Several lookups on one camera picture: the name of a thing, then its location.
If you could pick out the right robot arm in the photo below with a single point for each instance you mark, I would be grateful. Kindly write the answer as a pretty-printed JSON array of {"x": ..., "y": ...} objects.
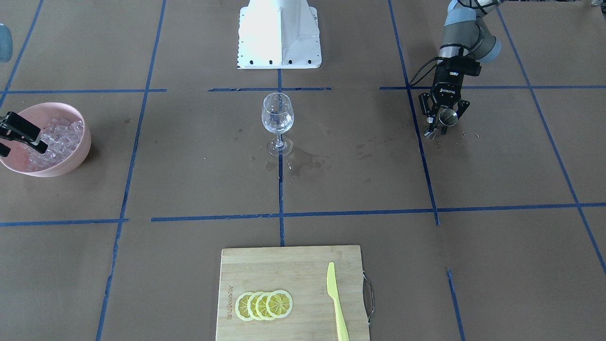
[{"x": 6, "y": 47}]

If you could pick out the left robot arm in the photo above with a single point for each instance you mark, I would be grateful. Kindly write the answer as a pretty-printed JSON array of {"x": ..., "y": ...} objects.
[{"x": 466, "y": 44}]

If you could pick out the bamboo cutting board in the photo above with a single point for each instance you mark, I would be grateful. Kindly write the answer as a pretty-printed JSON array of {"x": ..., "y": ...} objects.
[{"x": 302, "y": 272}]

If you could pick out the lemon slice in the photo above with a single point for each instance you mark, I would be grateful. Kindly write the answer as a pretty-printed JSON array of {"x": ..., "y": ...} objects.
[
  {"x": 252, "y": 306},
  {"x": 262, "y": 307},
  {"x": 279, "y": 304},
  {"x": 242, "y": 310}
]

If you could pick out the clear wine glass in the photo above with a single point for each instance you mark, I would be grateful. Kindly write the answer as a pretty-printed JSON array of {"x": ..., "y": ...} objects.
[{"x": 277, "y": 114}]

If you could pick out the yellow plastic knife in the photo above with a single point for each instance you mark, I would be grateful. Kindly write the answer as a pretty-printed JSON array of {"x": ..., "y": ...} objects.
[{"x": 332, "y": 290}]

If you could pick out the pink bowl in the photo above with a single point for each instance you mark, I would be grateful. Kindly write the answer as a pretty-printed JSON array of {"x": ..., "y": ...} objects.
[{"x": 40, "y": 115}]

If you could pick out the pile of ice cubes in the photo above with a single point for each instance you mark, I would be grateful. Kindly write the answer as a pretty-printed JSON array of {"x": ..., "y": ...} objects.
[{"x": 62, "y": 137}]

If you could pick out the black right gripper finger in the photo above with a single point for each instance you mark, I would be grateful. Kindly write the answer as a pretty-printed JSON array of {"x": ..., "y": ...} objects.
[
  {"x": 4, "y": 150},
  {"x": 14, "y": 128}
]

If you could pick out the steel jigger measuring cup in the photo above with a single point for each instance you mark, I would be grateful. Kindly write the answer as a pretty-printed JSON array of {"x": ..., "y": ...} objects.
[{"x": 440, "y": 118}]

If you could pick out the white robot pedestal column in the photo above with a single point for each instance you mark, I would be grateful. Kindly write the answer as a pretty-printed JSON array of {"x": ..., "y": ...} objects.
[{"x": 279, "y": 34}]

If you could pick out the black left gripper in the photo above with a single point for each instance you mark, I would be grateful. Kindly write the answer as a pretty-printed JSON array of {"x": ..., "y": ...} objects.
[{"x": 445, "y": 88}]

